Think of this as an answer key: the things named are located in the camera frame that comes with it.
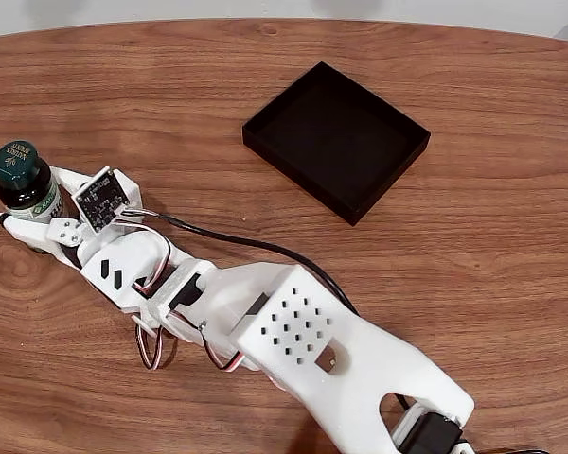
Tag amber pill bottle green cap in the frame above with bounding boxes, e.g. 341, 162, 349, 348
0, 139, 66, 224

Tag black shallow open box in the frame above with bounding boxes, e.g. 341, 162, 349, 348
241, 61, 432, 227

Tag camera board on white mount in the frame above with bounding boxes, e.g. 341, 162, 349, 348
70, 165, 142, 234

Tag red white black servo wire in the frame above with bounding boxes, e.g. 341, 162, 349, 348
199, 320, 246, 373
132, 226, 173, 297
134, 321, 165, 372

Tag black camera cable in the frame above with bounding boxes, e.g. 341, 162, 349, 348
120, 209, 361, 317

